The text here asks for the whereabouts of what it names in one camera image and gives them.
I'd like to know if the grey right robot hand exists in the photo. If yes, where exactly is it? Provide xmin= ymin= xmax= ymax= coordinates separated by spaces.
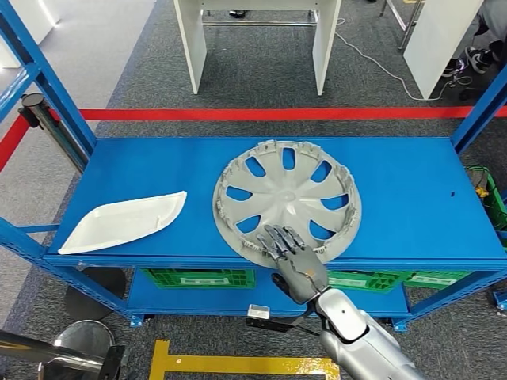
xmin=256 ymin=224 xmax=331 ymax=306

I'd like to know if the grey plastic wheel cover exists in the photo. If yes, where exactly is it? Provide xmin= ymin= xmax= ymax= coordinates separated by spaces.
xmin=212 ymin=139 xmax=363 ymax=269

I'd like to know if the green plastic crate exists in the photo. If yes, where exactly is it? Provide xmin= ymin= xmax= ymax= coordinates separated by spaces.
xmin=142 ymin=268 xmax=256 ymax=290
xmin=403 ymin=271 xmax=472 ymax=291
xmin=328 ymin=271 xmax=409 ymax=294

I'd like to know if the red barrier belt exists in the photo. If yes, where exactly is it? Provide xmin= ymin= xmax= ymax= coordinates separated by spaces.
xmin=0 ymin=115 xmax=32 ymax=173
xmin=79 ymin=106 xmax=507 ymax=122

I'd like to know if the white desk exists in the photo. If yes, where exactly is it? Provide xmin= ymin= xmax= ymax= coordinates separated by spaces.
xmin=173 ymin=0 xmax=342 ymax=97

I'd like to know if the white plastic lamp cover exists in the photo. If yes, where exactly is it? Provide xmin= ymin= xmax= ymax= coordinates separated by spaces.
xmin=57 ymin=191 xmax=187 ymax=256

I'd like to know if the white desk panel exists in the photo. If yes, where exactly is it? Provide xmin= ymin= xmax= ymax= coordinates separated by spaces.
xmin=403 ymin=0 xmax=485 ymax=100

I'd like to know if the white booth panel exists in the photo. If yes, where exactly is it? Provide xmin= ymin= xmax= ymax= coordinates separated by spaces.
xmin=0 ymin=0 xmax=60 ymax=69

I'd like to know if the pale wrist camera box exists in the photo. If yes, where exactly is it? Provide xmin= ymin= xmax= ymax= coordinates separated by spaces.
xmin=245 ymin=304 xmax=271 ymax=329

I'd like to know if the white floor cable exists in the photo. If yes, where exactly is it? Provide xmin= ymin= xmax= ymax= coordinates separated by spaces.
xmin=334 ymin=18 xmax=474 ymax=102

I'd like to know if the green crate holding cables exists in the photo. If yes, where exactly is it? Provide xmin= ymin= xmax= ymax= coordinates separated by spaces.
xmin=465 ymin=165 xmax=507 ymax=232

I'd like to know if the chrome metal frame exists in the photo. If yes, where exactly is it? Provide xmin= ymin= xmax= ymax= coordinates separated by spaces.
xmin=379 ymin=0 xmax=425 ymax=52

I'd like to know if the chrome stanchion post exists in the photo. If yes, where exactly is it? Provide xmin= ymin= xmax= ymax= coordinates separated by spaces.
xmin=0 ymin=320 xmax=116 ymax=380

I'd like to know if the dark stanchion post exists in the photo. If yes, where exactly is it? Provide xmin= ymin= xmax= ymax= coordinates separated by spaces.
xmin=17 ymin=93 xmax=128 ymax=322

